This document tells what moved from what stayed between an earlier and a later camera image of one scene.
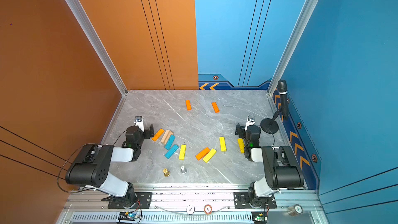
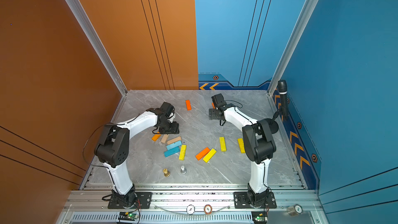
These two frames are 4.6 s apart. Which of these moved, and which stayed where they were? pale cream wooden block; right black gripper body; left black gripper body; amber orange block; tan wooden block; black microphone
Moved: tan wooden block; right black gripper body; left black gripper body
Stayed: amber orange block; pale cream wooden block; black microphone
